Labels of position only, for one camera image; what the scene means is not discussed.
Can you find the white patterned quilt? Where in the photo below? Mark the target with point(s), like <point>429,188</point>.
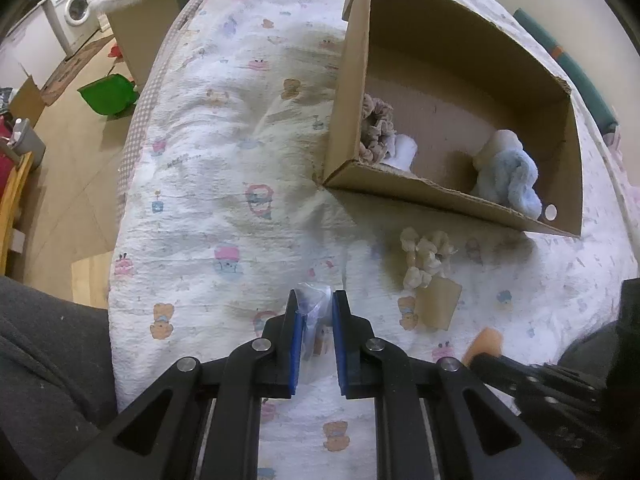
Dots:
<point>225,213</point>

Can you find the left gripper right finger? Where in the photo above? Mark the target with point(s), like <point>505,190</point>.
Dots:
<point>433,420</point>

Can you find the green plastic dustpan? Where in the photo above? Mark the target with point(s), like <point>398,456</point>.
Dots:
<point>111,96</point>

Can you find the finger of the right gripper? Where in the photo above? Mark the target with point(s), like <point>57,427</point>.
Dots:
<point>553,383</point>

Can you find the beige lace scrunchie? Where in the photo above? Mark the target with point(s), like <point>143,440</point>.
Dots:
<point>377,130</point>

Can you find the beige rubbery funnel piece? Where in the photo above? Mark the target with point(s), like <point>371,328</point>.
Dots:
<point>488,341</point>

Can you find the white cloth bundle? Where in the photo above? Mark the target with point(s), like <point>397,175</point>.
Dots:
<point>402,153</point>

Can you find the white washing machine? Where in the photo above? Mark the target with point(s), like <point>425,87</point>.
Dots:
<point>73,23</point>

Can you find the teal bed headboard cushion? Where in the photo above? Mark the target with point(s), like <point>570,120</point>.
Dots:
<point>599,110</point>

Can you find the grey trash bin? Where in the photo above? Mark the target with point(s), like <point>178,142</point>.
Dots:
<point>25,140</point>

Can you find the yellow wooden rack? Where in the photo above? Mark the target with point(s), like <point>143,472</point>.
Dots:
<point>10,199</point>

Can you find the person's grey trouser leg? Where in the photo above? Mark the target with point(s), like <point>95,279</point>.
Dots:
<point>57,381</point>

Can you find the cream knotted scrunchie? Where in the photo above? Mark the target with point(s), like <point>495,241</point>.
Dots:
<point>427,256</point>

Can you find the clear plastic bag with trinkets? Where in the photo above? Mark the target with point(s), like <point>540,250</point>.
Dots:
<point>315,306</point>

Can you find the blue plush toy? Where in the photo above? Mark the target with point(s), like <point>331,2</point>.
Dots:
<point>506,174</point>

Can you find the white kitchen cabinets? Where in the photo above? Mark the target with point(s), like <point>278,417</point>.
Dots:
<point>31,50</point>

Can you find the brown cardboard box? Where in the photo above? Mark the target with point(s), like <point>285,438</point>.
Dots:
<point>452,78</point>

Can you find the brown floor mat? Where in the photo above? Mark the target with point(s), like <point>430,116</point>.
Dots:
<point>68,70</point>

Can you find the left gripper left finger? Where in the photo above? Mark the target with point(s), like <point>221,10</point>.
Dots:
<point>200,420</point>

